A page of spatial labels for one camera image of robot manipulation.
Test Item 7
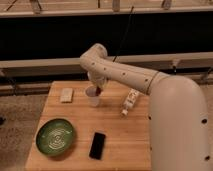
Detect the black cable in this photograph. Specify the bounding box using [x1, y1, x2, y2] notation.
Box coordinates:
[112, 5, 135, 63]

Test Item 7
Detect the white ceramic cup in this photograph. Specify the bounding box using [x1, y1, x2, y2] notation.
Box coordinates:
[85, 86, 101, 107]

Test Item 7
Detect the beige rectangular sponge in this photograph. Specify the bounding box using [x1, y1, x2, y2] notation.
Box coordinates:
[60, 88, 73, 103]

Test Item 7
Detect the green ceramic plate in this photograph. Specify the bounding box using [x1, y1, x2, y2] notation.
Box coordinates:
[36, 118, 76, 157]

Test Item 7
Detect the white plastic bottle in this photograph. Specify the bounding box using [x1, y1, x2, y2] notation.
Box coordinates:
[122, 89, 140, 116]

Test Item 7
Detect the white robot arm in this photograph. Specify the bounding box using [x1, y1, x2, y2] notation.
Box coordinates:
[80, 43, 213, 171]

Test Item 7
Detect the black smartphone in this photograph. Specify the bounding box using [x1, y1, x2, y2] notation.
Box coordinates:
[89, 132, 106, 160]

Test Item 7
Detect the wooden table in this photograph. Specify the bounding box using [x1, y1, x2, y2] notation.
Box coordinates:
[25, 81, 151, 171]

